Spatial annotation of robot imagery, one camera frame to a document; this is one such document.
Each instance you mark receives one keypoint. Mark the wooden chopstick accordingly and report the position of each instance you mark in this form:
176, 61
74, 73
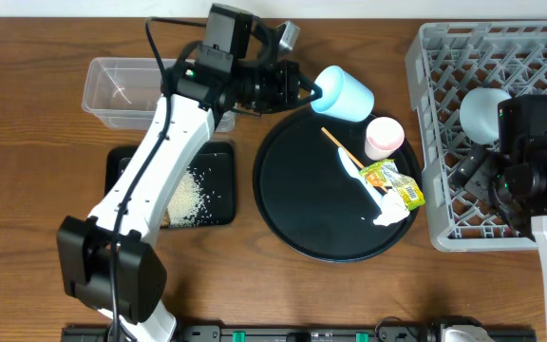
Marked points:
354, 159

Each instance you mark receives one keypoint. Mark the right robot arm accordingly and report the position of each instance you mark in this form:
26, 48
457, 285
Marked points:
518, 187

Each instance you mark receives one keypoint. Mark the light blue cup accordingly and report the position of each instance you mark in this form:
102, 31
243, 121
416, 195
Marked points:
343, 97

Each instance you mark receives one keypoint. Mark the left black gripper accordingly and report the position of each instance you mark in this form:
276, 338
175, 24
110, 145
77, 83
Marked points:
291, 85

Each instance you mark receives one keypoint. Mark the round black serving tray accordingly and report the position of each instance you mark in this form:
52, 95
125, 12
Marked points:
308, 200

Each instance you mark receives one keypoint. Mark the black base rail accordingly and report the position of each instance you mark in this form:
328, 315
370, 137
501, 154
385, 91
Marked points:
217, 334

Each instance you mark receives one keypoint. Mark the rice grains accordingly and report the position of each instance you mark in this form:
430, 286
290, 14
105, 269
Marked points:
189, 205

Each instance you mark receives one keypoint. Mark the clear plastic bin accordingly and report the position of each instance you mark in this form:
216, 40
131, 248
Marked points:
122, 92

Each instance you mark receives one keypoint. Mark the crumpled white napkin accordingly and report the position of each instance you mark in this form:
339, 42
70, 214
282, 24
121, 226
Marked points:
393, 209

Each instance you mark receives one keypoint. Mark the brown food scrap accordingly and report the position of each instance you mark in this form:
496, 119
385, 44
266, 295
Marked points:
165, 220

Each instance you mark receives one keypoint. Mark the grey dishwasher rack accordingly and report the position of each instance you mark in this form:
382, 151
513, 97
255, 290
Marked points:
444, 62

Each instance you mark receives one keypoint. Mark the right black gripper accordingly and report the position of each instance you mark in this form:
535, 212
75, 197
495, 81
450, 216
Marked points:
484, 178

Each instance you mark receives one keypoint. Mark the pink cup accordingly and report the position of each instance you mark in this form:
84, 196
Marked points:
384, 136

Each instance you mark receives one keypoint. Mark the light blue bowl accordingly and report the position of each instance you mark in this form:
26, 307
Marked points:
479, 114

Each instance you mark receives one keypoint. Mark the yellow snack wrapper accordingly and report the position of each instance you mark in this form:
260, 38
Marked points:
385, 174

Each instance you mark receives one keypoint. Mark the black rectangular tray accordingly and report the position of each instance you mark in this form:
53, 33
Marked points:
223, 179

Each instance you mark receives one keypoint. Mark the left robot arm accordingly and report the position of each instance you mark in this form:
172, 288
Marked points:
108, 260

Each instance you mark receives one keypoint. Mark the white plastic spoon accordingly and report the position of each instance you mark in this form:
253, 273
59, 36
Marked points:
353, 172

